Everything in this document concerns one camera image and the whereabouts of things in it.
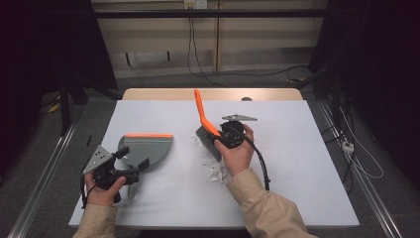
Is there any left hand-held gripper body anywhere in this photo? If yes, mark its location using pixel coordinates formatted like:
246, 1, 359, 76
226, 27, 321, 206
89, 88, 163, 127
81, 145, 142, 191

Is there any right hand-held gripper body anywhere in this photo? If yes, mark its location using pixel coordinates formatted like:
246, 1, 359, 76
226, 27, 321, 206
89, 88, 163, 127
214, 114, 258, 150

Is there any grey dustpan with orange lip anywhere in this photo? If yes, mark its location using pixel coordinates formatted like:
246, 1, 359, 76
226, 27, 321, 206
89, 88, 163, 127
117, 133, 174, 200

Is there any pile of white paper scraps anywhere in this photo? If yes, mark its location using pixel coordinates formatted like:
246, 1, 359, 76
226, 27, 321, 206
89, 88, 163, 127
191, 133, 232, 183

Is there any orange hand brush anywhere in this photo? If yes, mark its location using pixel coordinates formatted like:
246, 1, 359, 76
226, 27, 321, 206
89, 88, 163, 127
193, 88, 223, 163

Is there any person's right hand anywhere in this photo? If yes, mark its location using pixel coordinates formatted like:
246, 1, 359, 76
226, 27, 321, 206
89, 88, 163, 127
213, 123, 256, 178

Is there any person's left hand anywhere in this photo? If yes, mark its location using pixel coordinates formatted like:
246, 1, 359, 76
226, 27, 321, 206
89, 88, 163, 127
83, 172, 127, 207

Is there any black stand leg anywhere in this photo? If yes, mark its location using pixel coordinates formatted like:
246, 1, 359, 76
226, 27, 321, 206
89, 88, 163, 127
58, 77, 72, 137

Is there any wooden table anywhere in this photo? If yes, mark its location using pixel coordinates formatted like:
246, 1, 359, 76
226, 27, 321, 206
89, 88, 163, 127
122, 87, 304, 102

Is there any black curtain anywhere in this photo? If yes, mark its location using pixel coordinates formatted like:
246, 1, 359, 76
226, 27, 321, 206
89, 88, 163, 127
308, 0, 420, 186
0, 0, 118, 167

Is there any black horizontal bar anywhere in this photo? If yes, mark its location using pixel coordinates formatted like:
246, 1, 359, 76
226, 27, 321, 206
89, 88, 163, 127
93, 9, 331, 19

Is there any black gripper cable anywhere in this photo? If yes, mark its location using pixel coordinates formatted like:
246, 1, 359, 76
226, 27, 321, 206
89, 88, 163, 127
242, 133, 271, 192
79, 158, 97, 210

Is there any metal floor rail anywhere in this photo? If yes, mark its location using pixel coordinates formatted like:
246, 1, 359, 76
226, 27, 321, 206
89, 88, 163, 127
316, 98, 402, 238
8, 122, 78, 238

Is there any black wall cable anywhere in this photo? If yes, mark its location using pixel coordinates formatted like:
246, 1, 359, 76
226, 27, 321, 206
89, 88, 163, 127
189, 16, 310, 78
187, 8, 229, 88

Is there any white wall socket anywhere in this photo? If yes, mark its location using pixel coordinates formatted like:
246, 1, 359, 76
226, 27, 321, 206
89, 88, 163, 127
183, 0, 208, 10

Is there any white floor cable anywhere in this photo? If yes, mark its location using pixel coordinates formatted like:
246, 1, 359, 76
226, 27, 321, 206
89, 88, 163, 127
340, 108, 384, 179

